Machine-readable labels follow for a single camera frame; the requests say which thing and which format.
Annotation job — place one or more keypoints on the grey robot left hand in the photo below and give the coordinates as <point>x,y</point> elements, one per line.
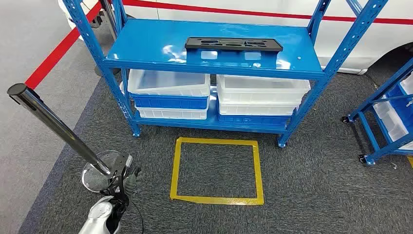
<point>130,187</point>

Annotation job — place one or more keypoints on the black plastic car part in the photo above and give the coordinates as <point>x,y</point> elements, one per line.
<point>226,47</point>

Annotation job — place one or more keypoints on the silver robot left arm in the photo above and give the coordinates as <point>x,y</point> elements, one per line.
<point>96,216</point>

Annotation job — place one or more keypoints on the blue metal shelf rack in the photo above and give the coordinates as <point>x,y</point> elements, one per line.
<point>161,42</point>

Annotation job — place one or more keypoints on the blue wheeled shelf cart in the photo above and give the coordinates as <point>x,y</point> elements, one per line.
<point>387,86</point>

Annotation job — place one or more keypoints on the chrome stanchion base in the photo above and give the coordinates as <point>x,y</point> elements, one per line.
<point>92,181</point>

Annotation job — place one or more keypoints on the yellow floor tape square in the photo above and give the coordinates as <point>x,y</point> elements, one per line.
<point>219,201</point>

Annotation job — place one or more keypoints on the red barrier belt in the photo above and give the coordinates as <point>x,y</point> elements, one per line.
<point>226,11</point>
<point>58,51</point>

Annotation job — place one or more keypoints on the white car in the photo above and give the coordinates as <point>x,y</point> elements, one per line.
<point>380,45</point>

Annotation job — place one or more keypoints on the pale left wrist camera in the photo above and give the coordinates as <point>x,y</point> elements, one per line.
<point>129,160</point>

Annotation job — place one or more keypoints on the chrome stanchion post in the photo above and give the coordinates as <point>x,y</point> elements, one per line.
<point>48,118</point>

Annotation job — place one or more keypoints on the black stanchion post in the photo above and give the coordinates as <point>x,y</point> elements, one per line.
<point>109,19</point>

